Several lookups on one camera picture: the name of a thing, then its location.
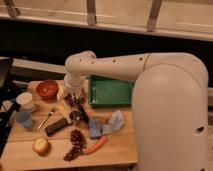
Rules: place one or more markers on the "light blue cloth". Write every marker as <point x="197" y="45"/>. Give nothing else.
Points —
<point x="115" y="123"/>

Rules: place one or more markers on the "green plastic tray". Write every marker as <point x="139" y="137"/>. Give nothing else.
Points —
<point x="105" y="92"/>

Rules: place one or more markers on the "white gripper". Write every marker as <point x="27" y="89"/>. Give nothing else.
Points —
<point x="72" y="85"/>

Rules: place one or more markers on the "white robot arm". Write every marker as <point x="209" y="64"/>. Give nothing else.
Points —
<point x="169" y="104"/>

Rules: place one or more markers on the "orange carrot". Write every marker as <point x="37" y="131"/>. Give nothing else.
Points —
<point x="95" y="146"/>

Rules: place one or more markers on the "yellow banana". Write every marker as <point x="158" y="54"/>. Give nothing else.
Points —
<point x="62" y="105"/>

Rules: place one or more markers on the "blue sponge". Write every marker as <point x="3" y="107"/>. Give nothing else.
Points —
<point x="95" y="128"/>

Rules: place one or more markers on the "wooden board table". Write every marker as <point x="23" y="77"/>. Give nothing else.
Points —
<point x="18" y="154"/>

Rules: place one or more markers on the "blue plastic cup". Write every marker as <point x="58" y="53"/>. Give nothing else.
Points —
<point x="24" y="118"/>

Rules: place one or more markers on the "black rectangular block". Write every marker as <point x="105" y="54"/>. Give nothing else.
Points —
<point x="56" y="126"/>

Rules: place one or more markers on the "dark grape bunch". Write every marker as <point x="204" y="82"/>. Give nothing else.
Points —
<point x="78" y="142"/>

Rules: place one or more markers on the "white paper cup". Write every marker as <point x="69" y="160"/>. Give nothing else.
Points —
<point x="26" y="101"/>

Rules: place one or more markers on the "black handled utensil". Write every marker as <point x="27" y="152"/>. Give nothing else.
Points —
<point x="83" y="113"/>

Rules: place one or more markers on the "metal spoon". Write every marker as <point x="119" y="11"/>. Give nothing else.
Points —
<point x="50" y="113"/>

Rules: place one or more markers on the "red bowl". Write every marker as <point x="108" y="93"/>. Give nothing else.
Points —
<point x="47" y="89"/>

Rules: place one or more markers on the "red yellow apple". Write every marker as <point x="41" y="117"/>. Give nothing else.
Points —
<point x="41" y="145"/>

